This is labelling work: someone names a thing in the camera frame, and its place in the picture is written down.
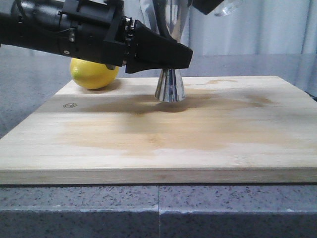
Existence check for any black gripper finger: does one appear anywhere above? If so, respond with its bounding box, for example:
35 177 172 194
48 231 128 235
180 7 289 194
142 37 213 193
192 0 223 14

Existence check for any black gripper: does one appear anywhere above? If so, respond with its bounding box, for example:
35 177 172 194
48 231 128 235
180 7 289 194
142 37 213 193
60 0 193 73

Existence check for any glass beaker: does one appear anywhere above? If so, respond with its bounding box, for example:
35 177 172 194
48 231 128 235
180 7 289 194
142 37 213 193
211 0 244 17

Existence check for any steel double jigger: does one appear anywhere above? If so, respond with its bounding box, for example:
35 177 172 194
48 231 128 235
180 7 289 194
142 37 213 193
153 0 191 103

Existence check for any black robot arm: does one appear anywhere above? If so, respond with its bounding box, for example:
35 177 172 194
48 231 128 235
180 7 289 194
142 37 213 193
0 0 193 73

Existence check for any yellow lemon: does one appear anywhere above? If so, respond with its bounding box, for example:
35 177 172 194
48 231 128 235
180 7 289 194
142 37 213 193
70 58 119 90

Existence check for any wooden cutting board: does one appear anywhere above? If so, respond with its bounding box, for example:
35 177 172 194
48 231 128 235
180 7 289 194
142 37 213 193
0 76 317 184

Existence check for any black cable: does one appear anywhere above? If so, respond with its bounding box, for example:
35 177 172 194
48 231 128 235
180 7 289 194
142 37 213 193
153 0 177 43

